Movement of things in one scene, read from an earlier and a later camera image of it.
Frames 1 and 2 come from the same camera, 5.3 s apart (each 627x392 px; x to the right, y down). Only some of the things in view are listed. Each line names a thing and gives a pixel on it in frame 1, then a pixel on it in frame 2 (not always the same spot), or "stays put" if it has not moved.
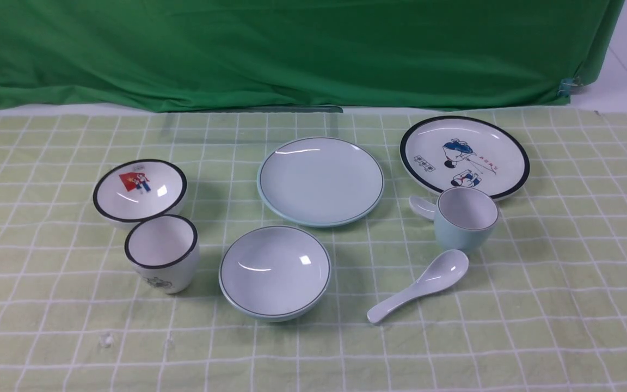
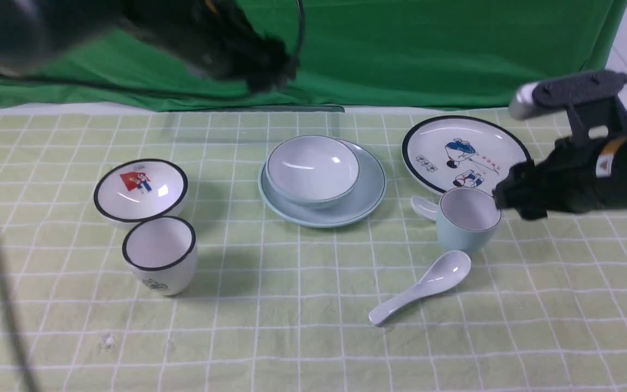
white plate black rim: (443, 152) stays put
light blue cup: (464, 219) stays put
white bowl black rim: (138, 188) stays put
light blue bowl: (274, 273) to (312, 172)
